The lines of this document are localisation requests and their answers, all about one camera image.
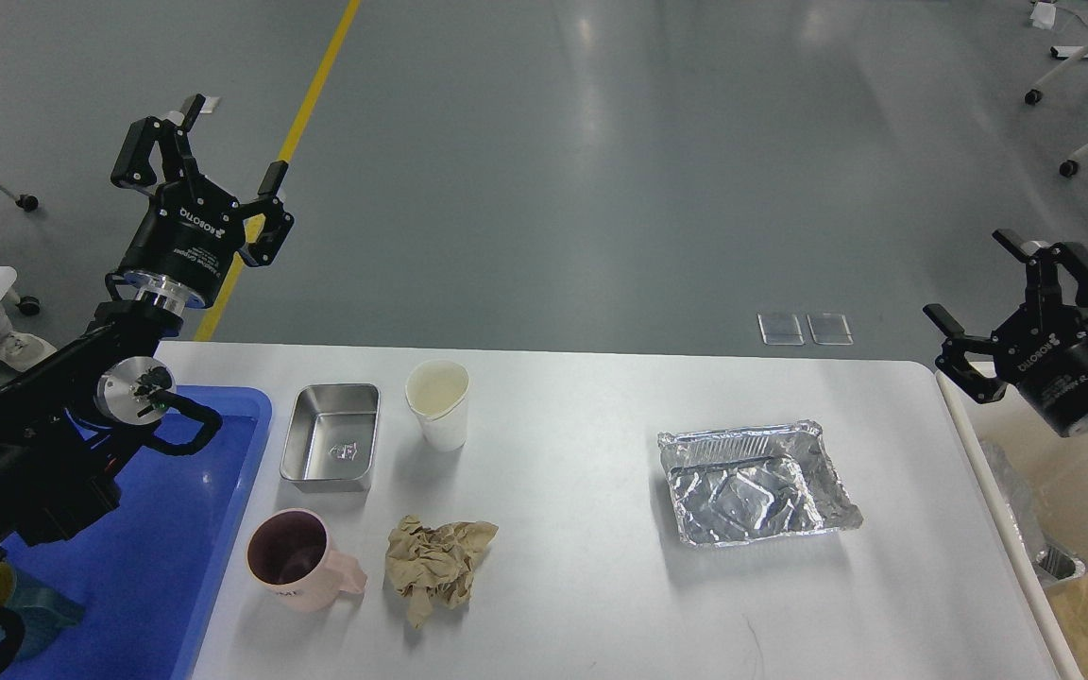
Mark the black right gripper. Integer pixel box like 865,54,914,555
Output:
923,228,1088,436

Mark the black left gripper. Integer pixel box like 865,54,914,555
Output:
110,94,295,309

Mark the stainless steel rectangular container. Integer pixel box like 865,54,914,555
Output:
280,383,381,492

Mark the pink ceramic mug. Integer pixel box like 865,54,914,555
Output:
245,508,367,614

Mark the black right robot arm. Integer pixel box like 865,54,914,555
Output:
923,228,1088,438

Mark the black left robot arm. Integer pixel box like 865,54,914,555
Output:
0,92,295,675

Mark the white plastic bin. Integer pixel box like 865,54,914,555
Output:
937,375,1088,679

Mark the right clear floor plate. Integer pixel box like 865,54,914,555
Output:
805,313,854,346

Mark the clear floor plate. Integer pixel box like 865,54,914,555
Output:
805,313,854,346
756,313,805,346

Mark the white sneaker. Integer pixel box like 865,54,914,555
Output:
0,331,57,373

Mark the left clear floor plate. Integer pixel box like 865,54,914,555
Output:
756,313,805,346

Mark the white paper cup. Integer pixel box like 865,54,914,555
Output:
405,360,470,452

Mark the aluminium foil tray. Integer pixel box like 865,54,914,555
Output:
656,420,864,551

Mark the blue plastic tray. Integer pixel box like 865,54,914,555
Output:
4,384,272,679

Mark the crumpled brown paper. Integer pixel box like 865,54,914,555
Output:
384,514,500,630

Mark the blue and yellow mug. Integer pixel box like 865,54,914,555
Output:
0,557,87,664

